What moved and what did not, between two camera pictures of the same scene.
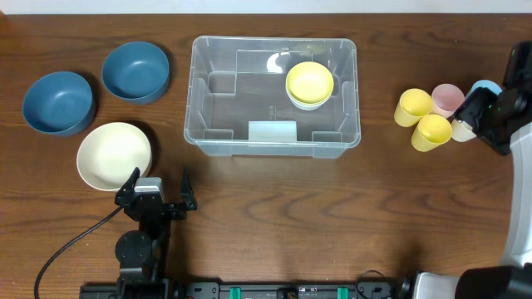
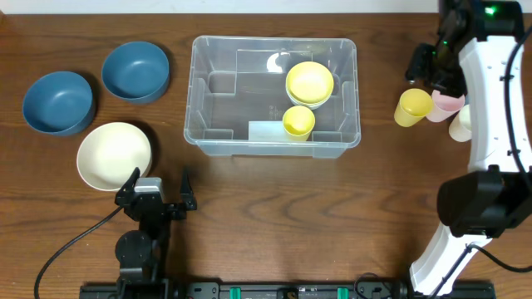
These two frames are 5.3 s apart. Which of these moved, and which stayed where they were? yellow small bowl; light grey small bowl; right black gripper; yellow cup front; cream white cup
Moved: yellow cup front; right black gripper
Stayed: cream white cup; light grey small bowl; yellow small bowl
